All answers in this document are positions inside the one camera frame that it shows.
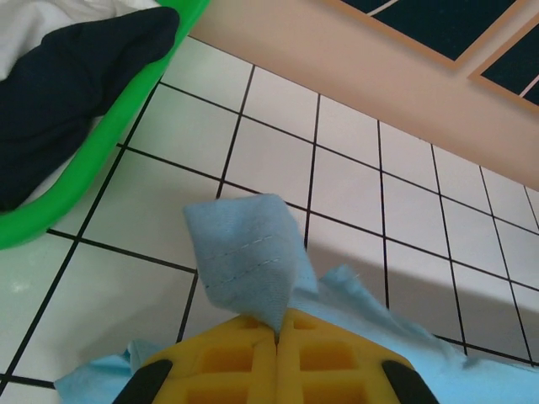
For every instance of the navy blue t-shirt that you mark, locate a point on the navy blue t-shirt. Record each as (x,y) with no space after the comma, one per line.
(63,101)

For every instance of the green plastic laundry basket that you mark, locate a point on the green plastic laundry basket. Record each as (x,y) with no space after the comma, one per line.
(105,134)

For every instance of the light blue printed t-shirt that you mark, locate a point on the light blue printed t-shirt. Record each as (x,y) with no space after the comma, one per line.
(248,261)

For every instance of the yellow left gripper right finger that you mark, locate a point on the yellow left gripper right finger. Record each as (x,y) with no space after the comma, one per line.
(324,366)

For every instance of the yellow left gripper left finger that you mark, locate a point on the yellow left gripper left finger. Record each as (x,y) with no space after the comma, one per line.
(227,366)

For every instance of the white t-shirt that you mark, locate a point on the white t-shirt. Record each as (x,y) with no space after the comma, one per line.
(25,38)

